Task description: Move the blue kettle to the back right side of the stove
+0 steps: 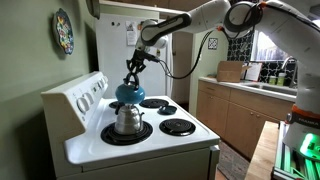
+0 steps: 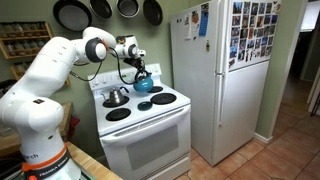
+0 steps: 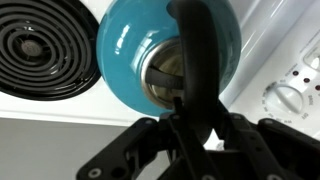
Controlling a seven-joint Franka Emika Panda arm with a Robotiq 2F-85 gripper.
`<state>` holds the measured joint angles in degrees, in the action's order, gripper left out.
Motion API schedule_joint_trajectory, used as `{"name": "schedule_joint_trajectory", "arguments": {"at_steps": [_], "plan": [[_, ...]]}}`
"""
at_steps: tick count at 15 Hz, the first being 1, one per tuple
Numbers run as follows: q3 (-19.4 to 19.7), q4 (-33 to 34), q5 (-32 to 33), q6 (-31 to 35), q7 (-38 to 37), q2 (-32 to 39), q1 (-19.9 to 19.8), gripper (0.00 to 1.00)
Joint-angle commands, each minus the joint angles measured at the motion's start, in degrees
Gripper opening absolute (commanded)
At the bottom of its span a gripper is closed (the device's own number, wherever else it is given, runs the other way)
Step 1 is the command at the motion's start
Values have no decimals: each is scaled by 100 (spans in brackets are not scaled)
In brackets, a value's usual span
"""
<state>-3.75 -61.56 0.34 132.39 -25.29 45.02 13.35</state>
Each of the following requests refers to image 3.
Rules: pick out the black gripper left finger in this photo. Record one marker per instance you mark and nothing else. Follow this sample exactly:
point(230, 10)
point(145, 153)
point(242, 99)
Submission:
point(133, 146)

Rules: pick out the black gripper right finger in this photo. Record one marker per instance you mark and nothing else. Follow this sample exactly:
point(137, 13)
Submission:
point(283, 150)

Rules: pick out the white stove knob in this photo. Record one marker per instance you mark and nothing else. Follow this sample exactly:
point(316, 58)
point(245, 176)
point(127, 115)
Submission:
point(285, 98)

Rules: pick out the white electric stove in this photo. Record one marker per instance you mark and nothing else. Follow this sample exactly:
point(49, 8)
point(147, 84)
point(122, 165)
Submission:
point(266, 40)

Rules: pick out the large black coil burner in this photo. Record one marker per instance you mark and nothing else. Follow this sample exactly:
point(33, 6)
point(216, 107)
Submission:
point(50, 66)

